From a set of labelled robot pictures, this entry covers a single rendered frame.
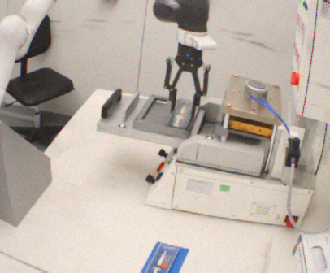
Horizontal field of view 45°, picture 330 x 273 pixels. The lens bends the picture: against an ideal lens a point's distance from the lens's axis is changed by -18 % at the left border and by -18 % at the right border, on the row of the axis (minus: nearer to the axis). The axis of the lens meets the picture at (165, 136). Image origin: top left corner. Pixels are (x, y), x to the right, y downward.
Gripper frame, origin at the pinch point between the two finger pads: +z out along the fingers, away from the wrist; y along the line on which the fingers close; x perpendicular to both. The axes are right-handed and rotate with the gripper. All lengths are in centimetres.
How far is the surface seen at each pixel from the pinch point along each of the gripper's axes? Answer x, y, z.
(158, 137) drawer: 10.9, 4.6, 6.8
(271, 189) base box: 16.8, -32.6, 13.2
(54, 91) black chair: -104, 97, 56
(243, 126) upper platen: 10.1, -19.3, -1.9
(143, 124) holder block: 9.9, 9.4, 4.2
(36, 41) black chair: -124, 126, 28
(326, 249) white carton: 39, -55, 16
